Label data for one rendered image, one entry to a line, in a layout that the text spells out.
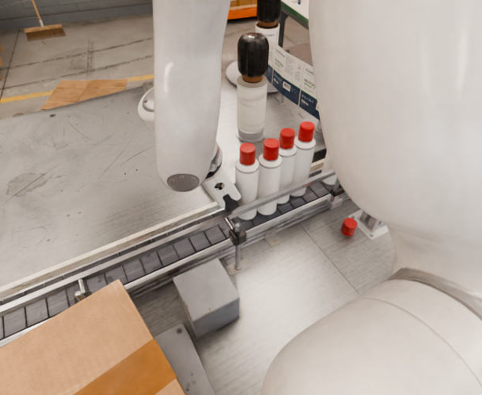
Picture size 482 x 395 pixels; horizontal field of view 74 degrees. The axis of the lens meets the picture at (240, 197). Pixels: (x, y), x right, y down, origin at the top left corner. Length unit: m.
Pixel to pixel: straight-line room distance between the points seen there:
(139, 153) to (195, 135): 0.68
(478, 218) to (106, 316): 0.37
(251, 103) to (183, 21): 0.55
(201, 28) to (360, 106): 0.27
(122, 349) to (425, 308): 0.30
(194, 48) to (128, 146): 0.75
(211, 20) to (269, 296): 0.54
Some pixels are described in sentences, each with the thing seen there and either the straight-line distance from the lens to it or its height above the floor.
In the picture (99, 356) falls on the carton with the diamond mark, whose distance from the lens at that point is 0.41.
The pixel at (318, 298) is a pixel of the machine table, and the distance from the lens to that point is 0.75.
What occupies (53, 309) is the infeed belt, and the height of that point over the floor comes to 0.88.
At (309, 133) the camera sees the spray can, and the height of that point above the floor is 1.07.
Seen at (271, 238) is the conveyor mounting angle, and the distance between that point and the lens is 0.81.
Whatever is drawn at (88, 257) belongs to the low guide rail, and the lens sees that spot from 0.75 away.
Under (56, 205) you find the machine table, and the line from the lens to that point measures 1.01.
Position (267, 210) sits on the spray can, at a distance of 0.77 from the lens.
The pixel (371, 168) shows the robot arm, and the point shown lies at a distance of 0.18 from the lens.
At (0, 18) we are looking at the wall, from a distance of 5.31.
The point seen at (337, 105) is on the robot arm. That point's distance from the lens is 0.18.
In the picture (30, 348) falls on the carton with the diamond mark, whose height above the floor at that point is 1.12.
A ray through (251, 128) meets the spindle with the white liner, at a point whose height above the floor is 0.93.
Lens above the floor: 1.49
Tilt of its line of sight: 47 degrees down
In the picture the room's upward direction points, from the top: straight up
